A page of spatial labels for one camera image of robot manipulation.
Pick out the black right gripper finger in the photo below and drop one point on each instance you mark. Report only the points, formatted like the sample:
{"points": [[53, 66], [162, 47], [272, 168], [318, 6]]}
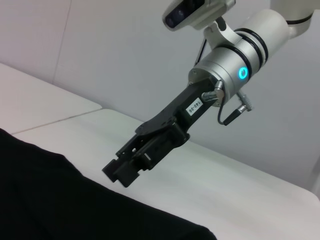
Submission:
{"points": [[110, 170], [127, 177]]}

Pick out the black t-shirt with FREE print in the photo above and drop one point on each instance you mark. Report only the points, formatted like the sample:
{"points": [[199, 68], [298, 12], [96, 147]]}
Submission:
{"points": [[62, 200]]}

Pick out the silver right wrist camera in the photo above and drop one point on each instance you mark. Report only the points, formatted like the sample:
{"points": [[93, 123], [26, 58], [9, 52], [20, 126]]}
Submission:
{"points": [[195, 12]]}

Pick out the right robot arm silver white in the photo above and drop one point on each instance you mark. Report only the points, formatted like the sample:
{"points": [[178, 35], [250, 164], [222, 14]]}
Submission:
{"points": [[262, 32]]}

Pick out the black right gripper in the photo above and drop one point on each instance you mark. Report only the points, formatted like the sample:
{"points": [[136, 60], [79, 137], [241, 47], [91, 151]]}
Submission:
{"points": [[190, 100]]}

